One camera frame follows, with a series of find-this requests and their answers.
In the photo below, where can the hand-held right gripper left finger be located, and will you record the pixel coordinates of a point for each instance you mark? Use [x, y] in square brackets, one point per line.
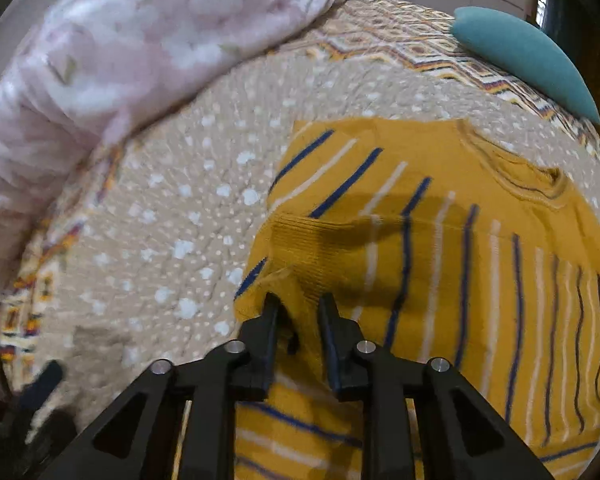
[271, 310]

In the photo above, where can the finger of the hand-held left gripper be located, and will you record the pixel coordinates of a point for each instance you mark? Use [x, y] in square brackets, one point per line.
[42, 380]
[55, 432]

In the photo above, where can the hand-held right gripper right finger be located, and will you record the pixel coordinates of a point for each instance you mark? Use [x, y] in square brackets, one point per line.
[327, 312]

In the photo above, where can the yellow striped towel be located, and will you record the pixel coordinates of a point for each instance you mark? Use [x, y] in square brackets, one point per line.
[455, 260]

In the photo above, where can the beige dotted quilted bedspread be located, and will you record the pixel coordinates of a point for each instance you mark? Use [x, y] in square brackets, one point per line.
[180, 200]

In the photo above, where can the pink floral blanket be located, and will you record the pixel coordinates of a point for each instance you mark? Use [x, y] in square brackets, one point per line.
[105, 60]

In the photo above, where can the teal pillow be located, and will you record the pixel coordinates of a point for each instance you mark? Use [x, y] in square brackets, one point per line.
[525, 55]

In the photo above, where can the window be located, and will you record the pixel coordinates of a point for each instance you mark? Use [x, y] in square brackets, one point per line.
[542, 5]

